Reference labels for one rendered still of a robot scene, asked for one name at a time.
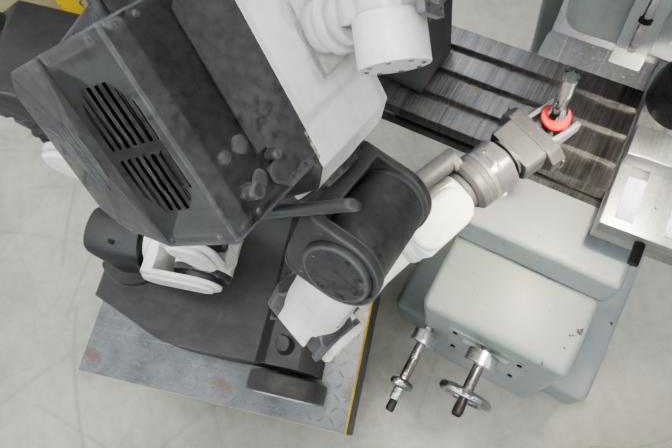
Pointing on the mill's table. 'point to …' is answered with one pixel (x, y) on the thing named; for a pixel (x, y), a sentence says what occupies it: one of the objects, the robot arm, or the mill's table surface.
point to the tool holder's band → (554, 121)
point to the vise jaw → (650, 151)
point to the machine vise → (638, 200)
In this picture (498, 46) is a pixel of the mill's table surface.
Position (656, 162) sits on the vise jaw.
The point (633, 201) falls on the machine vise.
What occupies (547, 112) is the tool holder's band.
